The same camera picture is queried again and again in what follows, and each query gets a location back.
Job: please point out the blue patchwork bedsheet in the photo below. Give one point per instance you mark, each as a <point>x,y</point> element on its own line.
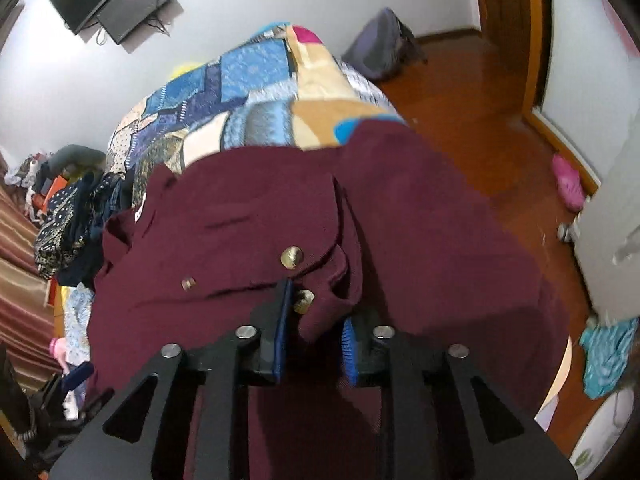
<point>240,75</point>

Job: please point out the pile of mixed clutter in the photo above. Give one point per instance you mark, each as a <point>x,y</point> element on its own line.
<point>30,185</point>

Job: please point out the beige pink printed blanket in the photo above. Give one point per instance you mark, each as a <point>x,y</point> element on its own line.
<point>320,115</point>

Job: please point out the teal cloth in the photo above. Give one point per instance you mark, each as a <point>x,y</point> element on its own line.
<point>607,355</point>

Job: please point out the light blue floral cloth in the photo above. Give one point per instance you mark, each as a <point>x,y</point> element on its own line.
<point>77,320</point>

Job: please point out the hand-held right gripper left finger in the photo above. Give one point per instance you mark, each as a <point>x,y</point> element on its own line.
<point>283,332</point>

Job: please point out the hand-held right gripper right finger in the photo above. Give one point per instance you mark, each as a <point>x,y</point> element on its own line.
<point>350,355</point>

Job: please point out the white door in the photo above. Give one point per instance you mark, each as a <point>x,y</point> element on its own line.
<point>610,240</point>

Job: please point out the pink slipper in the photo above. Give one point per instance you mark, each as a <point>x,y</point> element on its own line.
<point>567,182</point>

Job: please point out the maroon buttoned coat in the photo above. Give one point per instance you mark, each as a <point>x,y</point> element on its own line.
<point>415,220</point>

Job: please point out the navy gold patterned clothes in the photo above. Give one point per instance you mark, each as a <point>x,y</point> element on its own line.
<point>70,225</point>

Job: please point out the grey pillow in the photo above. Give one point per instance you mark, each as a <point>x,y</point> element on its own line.
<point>75,155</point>

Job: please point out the black wall television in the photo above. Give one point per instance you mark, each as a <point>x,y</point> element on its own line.
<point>132,5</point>

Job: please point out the brown striped cloth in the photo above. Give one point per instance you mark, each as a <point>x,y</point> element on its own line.
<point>22,305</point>

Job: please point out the grey backpack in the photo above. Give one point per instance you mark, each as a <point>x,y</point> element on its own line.
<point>380,42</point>

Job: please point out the white floral container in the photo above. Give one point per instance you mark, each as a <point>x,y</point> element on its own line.
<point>602,435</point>

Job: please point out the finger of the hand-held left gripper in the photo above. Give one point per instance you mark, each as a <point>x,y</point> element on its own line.
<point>77,375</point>

